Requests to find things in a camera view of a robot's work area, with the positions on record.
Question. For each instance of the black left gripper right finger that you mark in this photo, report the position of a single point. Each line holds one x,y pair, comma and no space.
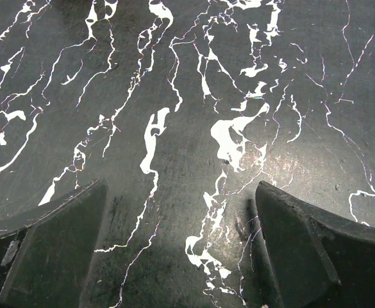
318,259

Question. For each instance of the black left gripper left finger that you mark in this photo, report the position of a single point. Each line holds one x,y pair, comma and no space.
46,252

